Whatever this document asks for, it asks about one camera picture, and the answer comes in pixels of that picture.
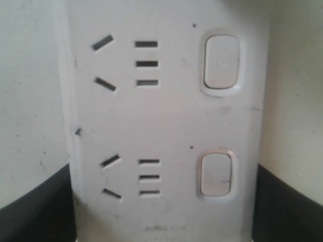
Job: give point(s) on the white five-outlet power strip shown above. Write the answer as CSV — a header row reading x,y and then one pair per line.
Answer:
x,y
167,99

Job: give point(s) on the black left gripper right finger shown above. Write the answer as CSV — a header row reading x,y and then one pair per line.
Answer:
x,y
283,214

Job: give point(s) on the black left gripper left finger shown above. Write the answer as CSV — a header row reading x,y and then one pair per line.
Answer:
x,y
46,213

